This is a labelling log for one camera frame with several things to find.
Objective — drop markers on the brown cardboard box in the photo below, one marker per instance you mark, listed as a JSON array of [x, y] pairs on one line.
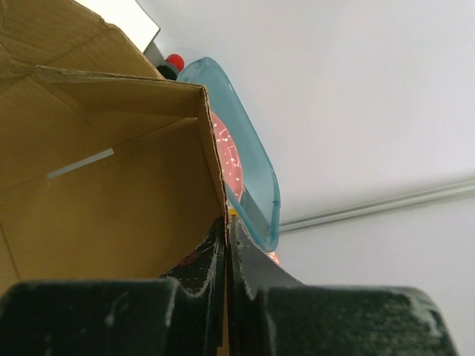
[[108, 170]]

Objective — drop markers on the red patterned bowl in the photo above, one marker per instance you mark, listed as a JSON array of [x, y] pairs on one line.
[[274, 257]]

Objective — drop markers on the pink dotted plate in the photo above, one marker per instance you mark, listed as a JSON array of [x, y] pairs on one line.
[[229, 158]]

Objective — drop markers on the white square plate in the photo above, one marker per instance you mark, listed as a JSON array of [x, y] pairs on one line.
[[152, 24]]

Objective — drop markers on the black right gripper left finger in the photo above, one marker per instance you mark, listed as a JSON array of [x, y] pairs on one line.
[[178, 313]]

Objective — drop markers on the red capped small bottle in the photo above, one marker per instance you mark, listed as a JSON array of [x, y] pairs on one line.
[[172, 66]]

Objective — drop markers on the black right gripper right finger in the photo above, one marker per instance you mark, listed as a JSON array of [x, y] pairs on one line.
[[272, 313]]

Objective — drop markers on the teal plastic basin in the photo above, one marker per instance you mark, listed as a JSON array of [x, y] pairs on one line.
[[259, 207]]

